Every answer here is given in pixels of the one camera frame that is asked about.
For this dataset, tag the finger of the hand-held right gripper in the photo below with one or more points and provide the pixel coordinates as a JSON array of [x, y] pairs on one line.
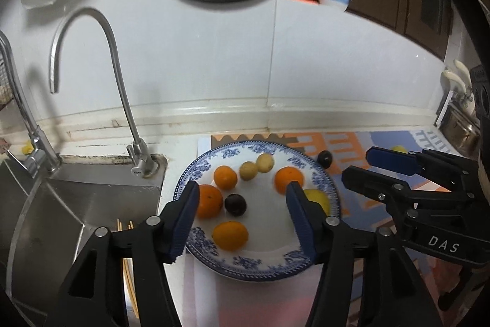
[[390, 159], [367, 183]]

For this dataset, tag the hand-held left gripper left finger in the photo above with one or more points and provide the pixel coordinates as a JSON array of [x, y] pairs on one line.
[[183, 223]]

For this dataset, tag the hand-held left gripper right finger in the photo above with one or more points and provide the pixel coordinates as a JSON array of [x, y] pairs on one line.
[[302, 223]]

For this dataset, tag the green citrus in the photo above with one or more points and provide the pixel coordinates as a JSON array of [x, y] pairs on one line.
[[399, 149]]

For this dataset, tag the large yellow citrus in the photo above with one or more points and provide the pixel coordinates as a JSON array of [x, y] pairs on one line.
[[318, 198]]

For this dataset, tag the orange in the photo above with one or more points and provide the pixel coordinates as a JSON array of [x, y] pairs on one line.
[[225, 177], [230, 236], [288, 177], [209, 201]]

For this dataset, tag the blue-rimmed white plate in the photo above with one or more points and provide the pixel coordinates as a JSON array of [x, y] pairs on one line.
[[264, 246]]

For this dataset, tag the dark plum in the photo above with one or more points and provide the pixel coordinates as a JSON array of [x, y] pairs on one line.
[[324, 158], [234, 204]]

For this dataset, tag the small yellow-brown fruit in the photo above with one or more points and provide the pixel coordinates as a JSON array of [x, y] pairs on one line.
[[265, 162], [248, 170]]

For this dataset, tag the colourful patterned mat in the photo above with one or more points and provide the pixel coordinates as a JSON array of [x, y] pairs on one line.
[[352, 143]]

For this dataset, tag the bamboo chopstick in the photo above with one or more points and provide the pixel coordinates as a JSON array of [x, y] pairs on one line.
[[119, 225], [131, 281]]

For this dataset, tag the steel sink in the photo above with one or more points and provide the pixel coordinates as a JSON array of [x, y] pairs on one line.
[[76, 204]]

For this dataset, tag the slim gooseneck faucet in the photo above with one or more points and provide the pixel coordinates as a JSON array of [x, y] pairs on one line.
[[118, 82]]

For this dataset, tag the large chrome faucet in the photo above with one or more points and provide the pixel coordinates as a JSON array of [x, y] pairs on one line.
[[36, 147]]

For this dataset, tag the small yellow object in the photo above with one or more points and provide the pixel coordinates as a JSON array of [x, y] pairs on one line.
[[26, 149]]

